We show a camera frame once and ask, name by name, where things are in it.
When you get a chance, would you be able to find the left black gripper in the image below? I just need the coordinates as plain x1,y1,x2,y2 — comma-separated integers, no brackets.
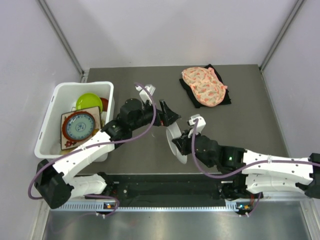
130,99,181,131

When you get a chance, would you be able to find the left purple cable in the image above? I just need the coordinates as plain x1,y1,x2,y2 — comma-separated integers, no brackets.
27,81,158,217

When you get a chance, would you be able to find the black cloth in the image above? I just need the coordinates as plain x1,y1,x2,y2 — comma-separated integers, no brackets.
178,63,233,109

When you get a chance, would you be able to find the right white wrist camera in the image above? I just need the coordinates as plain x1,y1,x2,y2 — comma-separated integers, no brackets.
187,114,206,136

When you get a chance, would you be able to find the red round plate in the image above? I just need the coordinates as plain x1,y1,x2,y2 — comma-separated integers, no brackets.
100,97,109,112

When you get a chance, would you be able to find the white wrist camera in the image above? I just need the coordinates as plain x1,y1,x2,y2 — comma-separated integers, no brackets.
135,84,156,104
187,114,206,136

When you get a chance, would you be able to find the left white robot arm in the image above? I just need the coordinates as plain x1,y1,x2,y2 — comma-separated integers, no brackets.
29,98,180,209

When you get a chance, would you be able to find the grey cable duct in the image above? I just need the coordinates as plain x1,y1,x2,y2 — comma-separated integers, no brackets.
59,198,258,213

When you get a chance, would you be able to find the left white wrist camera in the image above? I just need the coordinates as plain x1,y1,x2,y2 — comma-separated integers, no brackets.
135,84,156,104

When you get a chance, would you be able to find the floral pink cloth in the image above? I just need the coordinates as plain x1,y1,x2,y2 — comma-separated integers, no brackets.
181,66,229,108

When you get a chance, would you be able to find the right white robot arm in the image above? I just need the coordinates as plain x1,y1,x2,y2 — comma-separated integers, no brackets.
166,129,320,199

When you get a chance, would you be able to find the white round rimmed plate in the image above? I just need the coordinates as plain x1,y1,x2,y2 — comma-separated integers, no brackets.
166,122,188,164

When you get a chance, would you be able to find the white plastic bin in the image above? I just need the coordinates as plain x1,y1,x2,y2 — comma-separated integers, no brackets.
34,81,115,160

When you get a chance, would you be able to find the pale green patterned plate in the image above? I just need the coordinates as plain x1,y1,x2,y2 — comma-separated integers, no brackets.
65,113,95,141

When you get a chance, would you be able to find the yellow woven square plate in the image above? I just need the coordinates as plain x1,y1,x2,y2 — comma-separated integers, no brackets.
59,145,76,155

